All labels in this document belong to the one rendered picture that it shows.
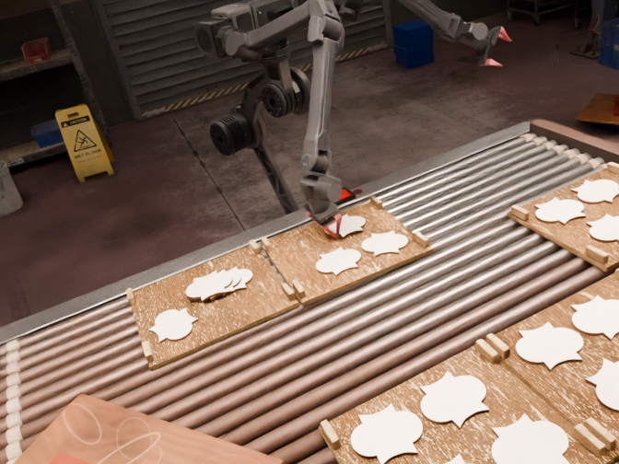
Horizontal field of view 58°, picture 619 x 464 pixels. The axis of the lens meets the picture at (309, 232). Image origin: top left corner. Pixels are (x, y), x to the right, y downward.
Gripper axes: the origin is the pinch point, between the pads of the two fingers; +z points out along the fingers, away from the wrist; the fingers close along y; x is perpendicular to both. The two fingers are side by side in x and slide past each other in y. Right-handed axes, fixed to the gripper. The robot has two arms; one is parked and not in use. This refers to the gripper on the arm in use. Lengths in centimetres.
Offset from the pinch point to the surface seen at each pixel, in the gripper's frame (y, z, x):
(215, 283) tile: -3.3, -9.5, 38.3
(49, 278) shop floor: 213, 69, 124
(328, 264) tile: -14.8, -1.3, 8.9
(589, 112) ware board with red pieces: 127, 137, -249
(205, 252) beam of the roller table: 21.3, -4.2, 35.4
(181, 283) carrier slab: 7.4, -8.6, 46.6
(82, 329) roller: 9, -13, 76
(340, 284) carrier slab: -23.6, -0.7, 10.4
